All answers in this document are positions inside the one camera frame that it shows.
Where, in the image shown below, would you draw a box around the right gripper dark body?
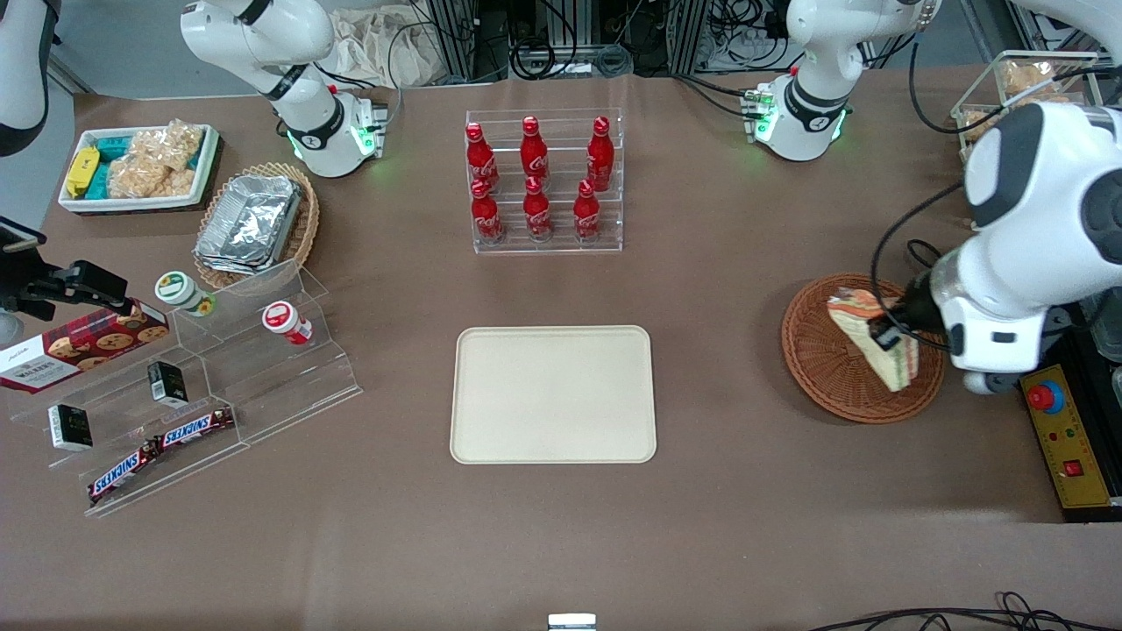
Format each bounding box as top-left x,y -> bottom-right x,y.
0,217 -> 55,318

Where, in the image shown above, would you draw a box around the triangular sandwich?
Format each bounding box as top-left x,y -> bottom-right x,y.
827,287 -> 921,393

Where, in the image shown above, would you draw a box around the brown round wicker basket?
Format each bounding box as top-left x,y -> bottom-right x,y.
781,273 -> 947,425

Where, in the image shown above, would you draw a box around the light oval wicker basket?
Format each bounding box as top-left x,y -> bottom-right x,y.
193,162 -> 320,291

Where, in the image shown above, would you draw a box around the beige rectangular tray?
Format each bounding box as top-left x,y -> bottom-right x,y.
450,325 -> 657,464

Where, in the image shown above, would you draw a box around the red tartan cookie box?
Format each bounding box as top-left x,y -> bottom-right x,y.
0,301 -> 171,395

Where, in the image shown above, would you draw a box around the green lid yogurt cup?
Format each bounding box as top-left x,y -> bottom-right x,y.
155,271 -> 217,318

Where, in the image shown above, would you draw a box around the white rectangular snack bin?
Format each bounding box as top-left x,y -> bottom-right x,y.
58,124 -> 221,214

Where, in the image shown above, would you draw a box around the bagged rice cracker snack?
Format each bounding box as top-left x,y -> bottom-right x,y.
106,154 -> 196,200
131,120 -> 205,174

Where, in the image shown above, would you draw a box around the yellow snack pack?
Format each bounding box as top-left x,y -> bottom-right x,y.
66,146 -> 102,198

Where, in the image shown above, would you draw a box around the small black carton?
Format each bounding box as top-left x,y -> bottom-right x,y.
146,360 -> 189,408
47,404 -> 95,453

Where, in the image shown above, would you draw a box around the stacked aluminium foil containers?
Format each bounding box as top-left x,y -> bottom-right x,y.
194,174 -> 304,276

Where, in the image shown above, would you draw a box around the black control box yellow panel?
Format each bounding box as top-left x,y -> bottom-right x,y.
1017,302 -> 1122,524

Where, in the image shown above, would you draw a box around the brown Snickers bar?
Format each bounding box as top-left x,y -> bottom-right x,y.
157,406 -> 237,450
87,440 -> 164,506

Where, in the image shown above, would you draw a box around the red lid yogurt cup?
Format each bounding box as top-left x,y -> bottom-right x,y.
261,301 -> 314,346

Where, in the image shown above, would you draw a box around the bagged fried snack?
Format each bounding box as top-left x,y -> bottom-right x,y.
999,60 -> 1058,99
960,110 -> 1005,145

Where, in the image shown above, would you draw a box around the clear acrylic stepped stand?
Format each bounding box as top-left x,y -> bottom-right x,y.
9,259 -> 364,519

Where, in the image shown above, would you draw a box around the red cola bottle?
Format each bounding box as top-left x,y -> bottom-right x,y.
465,123 -> 500,193
586,117 -> 614,192
522,176 -> 554,243
572,180 -> 602,241
520,116 -> 550,184
471,179 -> 505,245

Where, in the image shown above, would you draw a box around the clear acrylic bottle rack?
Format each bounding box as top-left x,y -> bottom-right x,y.
465,108 -> 625,256

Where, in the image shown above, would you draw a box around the beige crumpled cloth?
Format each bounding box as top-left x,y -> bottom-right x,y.
328,7 -> 444,89

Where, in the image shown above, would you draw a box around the black power cable with plug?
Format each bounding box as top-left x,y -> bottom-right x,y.
906,238 -> 946,274

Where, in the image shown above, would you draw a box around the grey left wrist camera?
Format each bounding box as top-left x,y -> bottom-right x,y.
962,370 -> 1023,396

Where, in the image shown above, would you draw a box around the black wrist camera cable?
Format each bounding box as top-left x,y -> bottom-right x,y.
870,42 -> 1122,353

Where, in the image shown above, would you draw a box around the white wire rack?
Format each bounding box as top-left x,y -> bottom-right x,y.
951,50 -> 1107,166

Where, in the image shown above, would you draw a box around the black cables at table edge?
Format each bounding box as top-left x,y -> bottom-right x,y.
806,592 -> 1122,631

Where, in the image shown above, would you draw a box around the coiled black background cables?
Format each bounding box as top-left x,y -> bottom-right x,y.
507,0 -> 636,82

